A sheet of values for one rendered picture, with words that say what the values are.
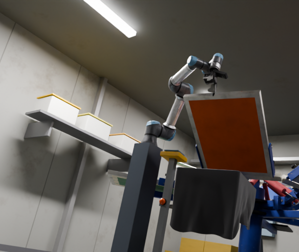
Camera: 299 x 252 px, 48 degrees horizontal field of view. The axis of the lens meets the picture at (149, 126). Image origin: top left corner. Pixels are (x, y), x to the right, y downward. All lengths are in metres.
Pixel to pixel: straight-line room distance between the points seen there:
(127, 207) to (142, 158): 0.41
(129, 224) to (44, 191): 2.64
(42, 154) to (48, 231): 1.11
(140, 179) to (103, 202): 3.15
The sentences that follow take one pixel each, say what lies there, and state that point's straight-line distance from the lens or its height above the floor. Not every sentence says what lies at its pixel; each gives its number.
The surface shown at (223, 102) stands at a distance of 2.57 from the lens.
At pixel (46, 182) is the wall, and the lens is 5.17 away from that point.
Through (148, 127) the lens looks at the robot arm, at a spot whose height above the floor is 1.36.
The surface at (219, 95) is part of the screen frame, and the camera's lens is 2.55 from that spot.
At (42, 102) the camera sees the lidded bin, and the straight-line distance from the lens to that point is 4.63.
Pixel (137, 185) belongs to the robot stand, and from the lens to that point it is 2.74.
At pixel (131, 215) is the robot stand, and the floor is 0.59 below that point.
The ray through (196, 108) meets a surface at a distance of 2.67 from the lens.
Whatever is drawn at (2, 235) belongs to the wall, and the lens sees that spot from 4.94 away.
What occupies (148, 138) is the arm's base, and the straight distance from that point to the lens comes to 2.88.
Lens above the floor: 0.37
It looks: 20 degrees up
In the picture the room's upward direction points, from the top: 12 degrees clockwise
